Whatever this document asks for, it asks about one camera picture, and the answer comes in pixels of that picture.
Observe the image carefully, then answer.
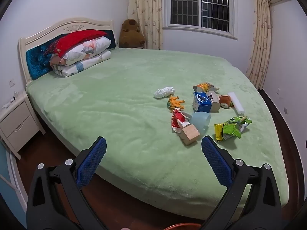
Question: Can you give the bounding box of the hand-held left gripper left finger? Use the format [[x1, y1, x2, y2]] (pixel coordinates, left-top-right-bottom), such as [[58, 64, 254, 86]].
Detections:
[[26, 136, 107, 230]]

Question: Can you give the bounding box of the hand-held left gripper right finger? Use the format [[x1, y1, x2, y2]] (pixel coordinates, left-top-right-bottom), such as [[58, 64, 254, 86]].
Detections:
[[201, 135, 281, 230]]

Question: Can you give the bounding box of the green snack packet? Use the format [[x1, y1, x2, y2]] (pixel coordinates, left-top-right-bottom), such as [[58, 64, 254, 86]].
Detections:
[[214, 116, 253, 141]]

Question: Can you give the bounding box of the translucent blue plastic cup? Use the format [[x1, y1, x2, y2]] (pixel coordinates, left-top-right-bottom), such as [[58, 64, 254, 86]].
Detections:
[[189, 111, 211, 131]]

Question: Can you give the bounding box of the white paper cup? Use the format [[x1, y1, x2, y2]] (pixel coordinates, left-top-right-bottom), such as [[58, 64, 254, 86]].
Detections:
[[206, 90, 221, 113]]

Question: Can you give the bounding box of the blue white carton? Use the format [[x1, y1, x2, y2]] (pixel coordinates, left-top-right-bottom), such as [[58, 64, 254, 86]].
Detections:
[[192, 92, 212, 113]]

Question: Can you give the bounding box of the white long stick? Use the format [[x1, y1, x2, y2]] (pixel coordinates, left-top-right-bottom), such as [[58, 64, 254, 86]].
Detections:
[[228, 91, 245, 115]]

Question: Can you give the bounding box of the orange plastic bucket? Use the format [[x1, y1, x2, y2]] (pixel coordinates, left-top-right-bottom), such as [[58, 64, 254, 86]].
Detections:
[[165, 223, 202, 230]]

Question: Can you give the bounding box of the orange teal toy dinosaur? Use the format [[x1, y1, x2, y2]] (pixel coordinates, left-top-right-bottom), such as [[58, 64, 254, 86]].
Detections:
[[167, 95, 186, 111]]

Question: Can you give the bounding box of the yellow snack packet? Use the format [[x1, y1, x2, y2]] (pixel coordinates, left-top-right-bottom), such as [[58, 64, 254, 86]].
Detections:
[[193, 82, 220, 93]]

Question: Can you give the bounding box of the wooden block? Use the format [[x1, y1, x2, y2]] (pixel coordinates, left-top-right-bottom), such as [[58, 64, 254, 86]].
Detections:
[[180, 125, 201, 146]]

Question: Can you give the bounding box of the red white wrapper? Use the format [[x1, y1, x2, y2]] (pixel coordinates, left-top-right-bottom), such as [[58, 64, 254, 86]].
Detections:
[[171, 107, 191, 133]]

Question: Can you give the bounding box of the small orange toy pot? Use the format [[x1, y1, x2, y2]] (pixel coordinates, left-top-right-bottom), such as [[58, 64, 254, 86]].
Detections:
[[219, 95, 234, 109]]

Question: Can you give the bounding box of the green bed blanket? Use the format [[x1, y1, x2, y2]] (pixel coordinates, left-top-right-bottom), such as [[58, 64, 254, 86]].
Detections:
[[25, 48, 289, 208]]

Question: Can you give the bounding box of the cream nightstand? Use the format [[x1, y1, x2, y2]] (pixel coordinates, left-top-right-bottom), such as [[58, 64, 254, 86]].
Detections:
[[0, 91, 46, 160]]

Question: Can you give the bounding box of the folded floral white quilt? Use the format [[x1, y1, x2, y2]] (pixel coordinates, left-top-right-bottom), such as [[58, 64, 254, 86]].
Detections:
[[51, 50, 112, 77]]

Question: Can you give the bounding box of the floral white pillow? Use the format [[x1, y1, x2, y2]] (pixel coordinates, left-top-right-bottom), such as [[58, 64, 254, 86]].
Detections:
[[61, 36, 112, 65]]

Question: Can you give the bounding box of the cream blue padded headboard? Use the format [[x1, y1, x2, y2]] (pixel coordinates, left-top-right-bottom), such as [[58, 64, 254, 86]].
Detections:
[[18, 17, 117, 85]]

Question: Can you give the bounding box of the red cushion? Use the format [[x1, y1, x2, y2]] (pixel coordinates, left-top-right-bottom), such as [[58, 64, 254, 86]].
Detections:
[[48, 29, 108, 58]]

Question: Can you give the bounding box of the floral cream curtain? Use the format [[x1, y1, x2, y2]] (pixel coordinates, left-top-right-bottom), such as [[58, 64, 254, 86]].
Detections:
[[127, 0, 164, 50], [246, 0, 272, 90]]

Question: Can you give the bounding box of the brown plush toy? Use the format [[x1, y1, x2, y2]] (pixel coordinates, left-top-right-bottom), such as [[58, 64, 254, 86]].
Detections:
[[119, 19, 146, 49]]

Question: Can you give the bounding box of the barred window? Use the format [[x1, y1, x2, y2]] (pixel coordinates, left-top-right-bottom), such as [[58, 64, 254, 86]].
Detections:
[[163, 0, 238, 40]]

